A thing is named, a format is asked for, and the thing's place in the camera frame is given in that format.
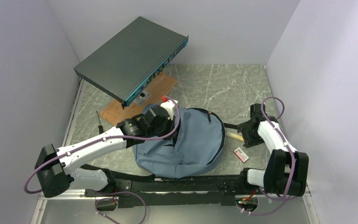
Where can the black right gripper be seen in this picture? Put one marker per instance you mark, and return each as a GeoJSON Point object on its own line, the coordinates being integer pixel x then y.
{"type": "Point", "coordinates": [249, 141]}

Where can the yellow highlighter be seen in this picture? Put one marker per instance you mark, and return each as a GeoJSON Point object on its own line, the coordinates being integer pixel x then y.
{"type": "Point", "coordinates": [235, 136]}

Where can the red white eraser box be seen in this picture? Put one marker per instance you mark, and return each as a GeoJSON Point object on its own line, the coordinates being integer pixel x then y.
{"type": "Point", "coordinates": [242, 156]}

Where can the blue backpack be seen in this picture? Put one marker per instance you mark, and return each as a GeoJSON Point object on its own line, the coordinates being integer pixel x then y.
{"type": "Point", "coordinates": [195, 150]}

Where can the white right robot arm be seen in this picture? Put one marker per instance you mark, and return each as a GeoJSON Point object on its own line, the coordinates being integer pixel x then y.
{"type": "Point", "coordinates": [286, 170]}

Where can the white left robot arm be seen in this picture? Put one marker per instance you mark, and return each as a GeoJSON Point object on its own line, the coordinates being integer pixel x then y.
{"type": "Point", "coordinates": [60, 169]}

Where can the wooden board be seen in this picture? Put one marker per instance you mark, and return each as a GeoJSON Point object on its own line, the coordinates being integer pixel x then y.
{"type": "Point", "coordinates": [152, 94]}

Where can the black yellow screwdriver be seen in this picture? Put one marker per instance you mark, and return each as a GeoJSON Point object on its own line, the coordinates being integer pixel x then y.
{"type": "Point", "coordinates": [100, 127]}

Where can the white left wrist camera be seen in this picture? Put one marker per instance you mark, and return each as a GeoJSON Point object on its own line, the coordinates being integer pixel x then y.
{"type": "Point", "coordinates": [169, 106]}

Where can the grey metal switch bracket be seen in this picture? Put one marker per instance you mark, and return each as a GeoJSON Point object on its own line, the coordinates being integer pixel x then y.
{"type": "Point", "coordinates": [142, 98]}

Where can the grey network switch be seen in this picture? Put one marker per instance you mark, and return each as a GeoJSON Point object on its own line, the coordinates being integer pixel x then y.
{"type": "Point", "coordinates": [126, 64]}

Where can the aluminium frame rail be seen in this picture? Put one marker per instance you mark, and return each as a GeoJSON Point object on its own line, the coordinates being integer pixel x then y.
{"type": "Point", "coordinates": [73, 207]}

